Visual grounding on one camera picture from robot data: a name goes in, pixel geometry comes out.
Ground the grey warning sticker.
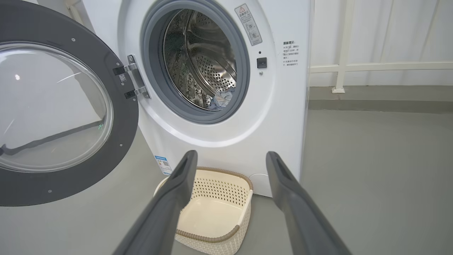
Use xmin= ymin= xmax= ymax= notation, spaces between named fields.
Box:
xmin=235 ymin=4 xmax=263 ymax=46

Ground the printed Chinese notice label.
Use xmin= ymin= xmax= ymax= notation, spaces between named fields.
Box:
xmin=282 ymin=41 xmax=300 ymax=67

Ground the blue patterned cloth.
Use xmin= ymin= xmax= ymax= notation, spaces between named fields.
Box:
xmin=207 ymin=89 xmax=235 ymax=109

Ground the cream perforated laundry basket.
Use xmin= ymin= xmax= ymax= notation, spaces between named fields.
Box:
xmin=153 ymin=167 xmax=254 ymax=255

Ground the steel washer drum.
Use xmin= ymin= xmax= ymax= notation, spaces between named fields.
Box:
xmin=163 ymin=9 xmax=237 ymax=111

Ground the round filter cover on washer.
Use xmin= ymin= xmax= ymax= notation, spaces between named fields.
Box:
xmin=248 ymin=173 xmax=275 ymax=198

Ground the black round glass washer door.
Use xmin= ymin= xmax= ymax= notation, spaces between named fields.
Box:
xmin=0 ymin=0 xmax=139 ymax=207

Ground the metal washing machine door hinge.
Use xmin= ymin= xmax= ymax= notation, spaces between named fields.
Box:
xmin=113 ymin=54 xmax=150 ymax=100

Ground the white metal railing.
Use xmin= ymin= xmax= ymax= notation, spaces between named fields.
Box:
xmin=310 ymin=0 xmax=453 ymax=94

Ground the white front-load washing machine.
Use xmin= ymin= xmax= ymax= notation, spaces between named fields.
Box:
xmin=65 ymin=0 xmax=314 ymax=198

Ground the blue energy label sticker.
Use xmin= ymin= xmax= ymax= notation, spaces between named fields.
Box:
xmin=154 ymin=155 xmax=173 ymax=176

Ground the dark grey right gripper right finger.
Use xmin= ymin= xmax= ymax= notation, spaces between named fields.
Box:
xmin=266 ymin=151 xmax=352 ymax=255

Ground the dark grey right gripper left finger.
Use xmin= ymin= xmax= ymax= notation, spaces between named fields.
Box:
xmin=113 ymin=150 xmax=198 ymax=255

